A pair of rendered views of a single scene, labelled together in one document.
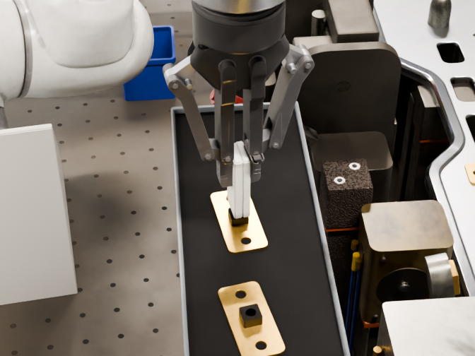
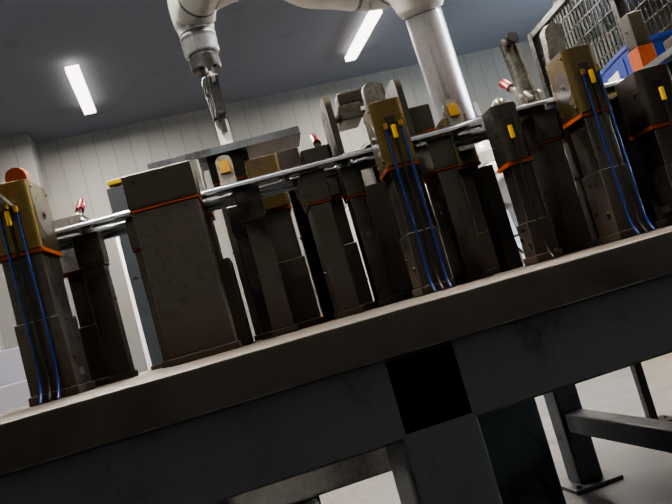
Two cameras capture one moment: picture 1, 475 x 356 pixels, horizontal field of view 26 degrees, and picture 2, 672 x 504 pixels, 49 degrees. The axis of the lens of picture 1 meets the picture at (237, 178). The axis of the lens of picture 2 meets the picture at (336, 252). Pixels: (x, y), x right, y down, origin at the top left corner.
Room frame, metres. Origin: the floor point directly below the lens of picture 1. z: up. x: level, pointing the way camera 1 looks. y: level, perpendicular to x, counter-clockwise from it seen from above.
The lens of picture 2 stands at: (0.85, -1.80, 0.71)
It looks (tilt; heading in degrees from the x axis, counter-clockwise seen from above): 5 degrees up; 89
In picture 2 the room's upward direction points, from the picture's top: 16 degrees counter-clockwise
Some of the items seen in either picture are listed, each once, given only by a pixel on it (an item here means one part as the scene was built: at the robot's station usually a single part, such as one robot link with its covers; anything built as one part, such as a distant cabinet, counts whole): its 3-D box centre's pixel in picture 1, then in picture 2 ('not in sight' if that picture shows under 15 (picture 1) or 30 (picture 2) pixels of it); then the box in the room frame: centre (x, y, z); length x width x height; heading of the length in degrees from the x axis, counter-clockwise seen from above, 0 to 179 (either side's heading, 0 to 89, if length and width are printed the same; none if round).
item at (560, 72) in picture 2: not in sight; (599, 145); (1.38, -0.51, 0.87); 0.12 x 0.07 x 0.35; 95
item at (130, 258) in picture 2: not in sight; (146, 276); (0.44, -0.03, 0.92); 0.08 x 0.08 x 0.44; 5
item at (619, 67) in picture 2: not in sight; (645, 76); (1.82, 0.13, 1.09); 0.30 x 0.17 x 0.13; 86
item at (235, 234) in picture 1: (238, 216); not in sight; (0.71, 0.00, 1.17); 0.08 x 0.04 x 0.01; 14
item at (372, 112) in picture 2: not in sight; (408, 198); (1.03, -0.51, 0.87); 0.12 x 0.07 x 0.35; 95
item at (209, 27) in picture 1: (238, 38); (208, 74); (0.71, 0.00, 1.37); 0.08 x 0.07 x 0.09; 104
